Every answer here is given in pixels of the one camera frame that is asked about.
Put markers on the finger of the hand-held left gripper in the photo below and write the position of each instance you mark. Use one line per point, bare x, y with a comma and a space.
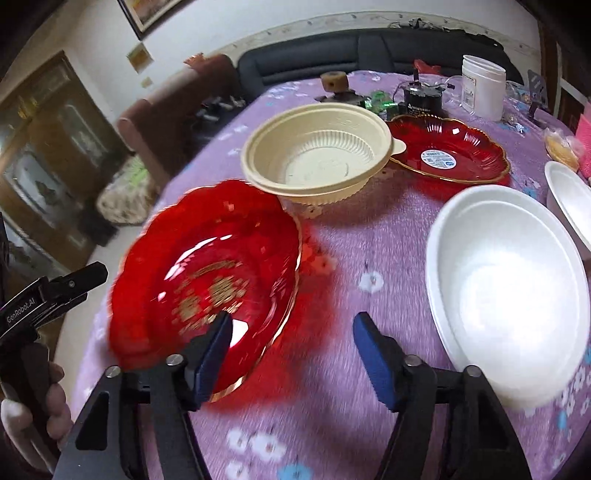
62, 308
85, 274

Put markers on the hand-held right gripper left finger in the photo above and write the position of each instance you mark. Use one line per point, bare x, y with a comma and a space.
213, 362

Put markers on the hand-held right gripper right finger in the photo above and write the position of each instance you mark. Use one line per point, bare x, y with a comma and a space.
373, 364

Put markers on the red plate with gold print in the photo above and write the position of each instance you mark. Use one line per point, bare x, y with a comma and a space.
184, 258

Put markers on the white foam bowl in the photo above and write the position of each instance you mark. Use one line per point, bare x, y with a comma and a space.
570, 194
503, 286

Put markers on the beige plastic bowl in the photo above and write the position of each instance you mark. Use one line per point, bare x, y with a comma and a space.
318, 152

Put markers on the red plate with white sticker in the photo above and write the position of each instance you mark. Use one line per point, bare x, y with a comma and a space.
480, 150

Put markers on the person's left hand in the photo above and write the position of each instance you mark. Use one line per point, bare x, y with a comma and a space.
57, 406

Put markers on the patterned cushion stool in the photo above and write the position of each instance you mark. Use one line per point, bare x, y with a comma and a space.
120, 198

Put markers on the wooden glass-door cabinet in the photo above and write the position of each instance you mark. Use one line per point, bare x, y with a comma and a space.
46, 161

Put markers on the purple floral tablecloth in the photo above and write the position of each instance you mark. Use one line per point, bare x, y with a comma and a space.
392, 221

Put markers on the brown armchair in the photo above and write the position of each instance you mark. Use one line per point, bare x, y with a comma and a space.
166, 110

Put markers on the black gadget pile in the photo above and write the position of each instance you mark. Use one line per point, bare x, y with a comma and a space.
221, 108

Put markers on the green plastic parts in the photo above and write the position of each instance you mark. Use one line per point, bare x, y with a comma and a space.
381, 104

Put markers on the black motor device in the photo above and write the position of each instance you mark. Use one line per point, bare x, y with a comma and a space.
418, 100

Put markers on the dark round disc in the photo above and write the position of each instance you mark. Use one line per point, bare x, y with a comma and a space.
344, 97

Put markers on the wooden spool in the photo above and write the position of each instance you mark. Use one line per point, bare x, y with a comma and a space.
334, 81

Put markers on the clear glass container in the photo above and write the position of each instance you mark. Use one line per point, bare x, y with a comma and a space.
452, 90

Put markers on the yellow snack bag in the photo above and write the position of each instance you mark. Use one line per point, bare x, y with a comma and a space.
561, 147

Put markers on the white plastic jar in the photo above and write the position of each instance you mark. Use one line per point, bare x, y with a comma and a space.
485, 92

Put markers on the red plastic bag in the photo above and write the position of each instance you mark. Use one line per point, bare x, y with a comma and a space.
425, 66

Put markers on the black sofa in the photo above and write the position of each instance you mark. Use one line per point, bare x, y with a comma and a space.
300, 60

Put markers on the bottle with pink knit sleeve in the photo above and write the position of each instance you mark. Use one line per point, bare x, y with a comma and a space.
585, 138

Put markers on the dark clothes pile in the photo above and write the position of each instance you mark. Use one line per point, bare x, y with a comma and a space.
438, 28

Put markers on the brown wooden partition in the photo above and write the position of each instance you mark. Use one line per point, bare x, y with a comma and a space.
550, 60

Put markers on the small yellow wall picture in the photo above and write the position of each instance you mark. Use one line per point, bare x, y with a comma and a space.
139, 57

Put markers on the framed wall painting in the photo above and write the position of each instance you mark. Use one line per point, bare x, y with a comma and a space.
147, 14

